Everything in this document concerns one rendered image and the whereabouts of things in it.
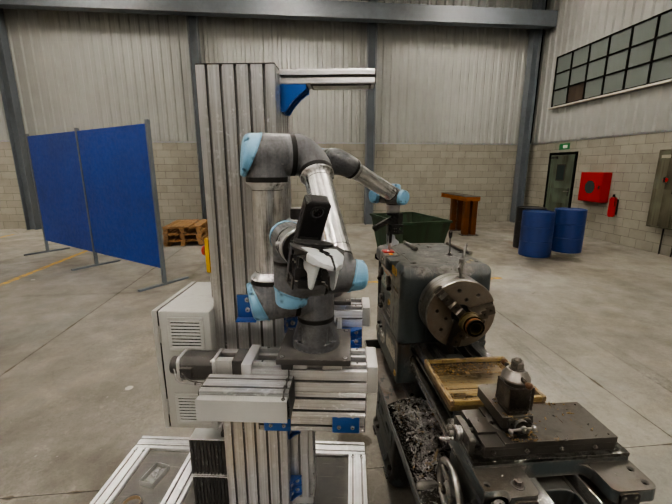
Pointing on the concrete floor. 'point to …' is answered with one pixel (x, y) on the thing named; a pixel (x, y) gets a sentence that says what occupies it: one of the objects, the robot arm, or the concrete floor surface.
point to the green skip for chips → (414, 228)
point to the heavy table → (465, 220)
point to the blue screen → (100, 193)
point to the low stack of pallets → (185, 232)
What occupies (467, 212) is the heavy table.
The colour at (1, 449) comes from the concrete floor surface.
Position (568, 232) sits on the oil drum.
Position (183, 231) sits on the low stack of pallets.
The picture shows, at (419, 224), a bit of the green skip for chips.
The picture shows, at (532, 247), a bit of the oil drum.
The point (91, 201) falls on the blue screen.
